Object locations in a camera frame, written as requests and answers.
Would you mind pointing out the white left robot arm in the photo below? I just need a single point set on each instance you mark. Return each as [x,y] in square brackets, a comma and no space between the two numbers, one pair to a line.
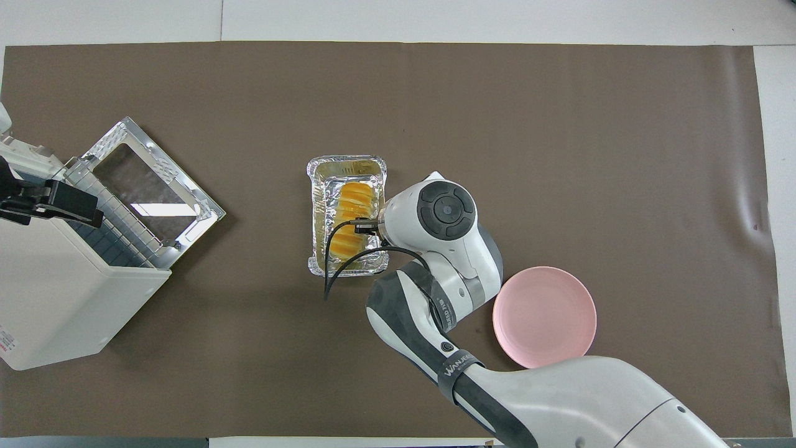
[4,118]

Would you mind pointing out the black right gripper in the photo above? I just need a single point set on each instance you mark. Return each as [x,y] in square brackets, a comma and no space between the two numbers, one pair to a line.
[367,229]

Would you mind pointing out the cream toaster oven body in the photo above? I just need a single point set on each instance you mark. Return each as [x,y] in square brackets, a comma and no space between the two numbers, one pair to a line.
[56,292]

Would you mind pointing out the brown table mat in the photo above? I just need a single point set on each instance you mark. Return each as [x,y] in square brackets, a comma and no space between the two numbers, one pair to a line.
[249,361]

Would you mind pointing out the pink round plate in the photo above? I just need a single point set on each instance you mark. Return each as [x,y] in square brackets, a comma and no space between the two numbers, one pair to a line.
[544,317]

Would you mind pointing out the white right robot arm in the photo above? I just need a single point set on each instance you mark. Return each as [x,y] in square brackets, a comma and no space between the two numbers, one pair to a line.
[448,249]

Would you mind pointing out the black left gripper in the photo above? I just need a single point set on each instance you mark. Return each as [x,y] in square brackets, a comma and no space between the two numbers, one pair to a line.
[18,190]

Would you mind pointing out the aluminium foil tray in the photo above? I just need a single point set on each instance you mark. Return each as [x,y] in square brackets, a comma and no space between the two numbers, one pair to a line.
[320,205]

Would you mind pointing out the sliced golden bread loaf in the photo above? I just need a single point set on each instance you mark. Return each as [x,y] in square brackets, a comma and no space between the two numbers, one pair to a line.
[354,199]

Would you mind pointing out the glass oven door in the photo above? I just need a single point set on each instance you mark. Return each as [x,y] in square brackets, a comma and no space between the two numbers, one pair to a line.
[186,190]

